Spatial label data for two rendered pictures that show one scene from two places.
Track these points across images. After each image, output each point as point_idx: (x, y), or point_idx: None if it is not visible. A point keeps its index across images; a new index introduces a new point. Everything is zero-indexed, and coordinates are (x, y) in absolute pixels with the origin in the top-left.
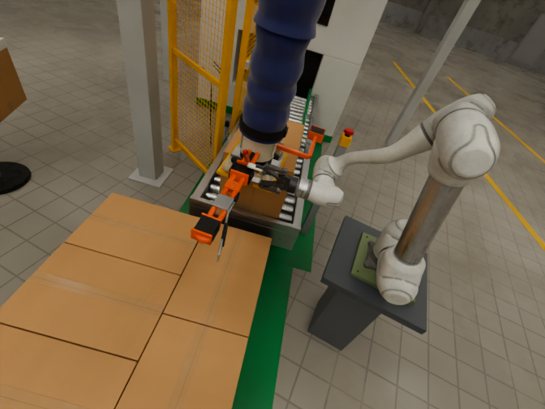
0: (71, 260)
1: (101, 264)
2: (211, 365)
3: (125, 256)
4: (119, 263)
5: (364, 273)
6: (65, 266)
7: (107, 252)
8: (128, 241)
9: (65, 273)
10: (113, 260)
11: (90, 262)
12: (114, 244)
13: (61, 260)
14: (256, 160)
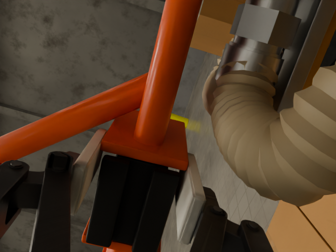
0: (285, 223)
1: (305, 245)
2: None
3: (328, 236)
4: (321, 251)
5: None
6: (281, 233)
7: (312, 221)
8: (335, 202)
9: (280, 244)
10: (315, 240)
11: (297, 235)
12: (320, 205)
13: (279, 222)
14: (173, 30)
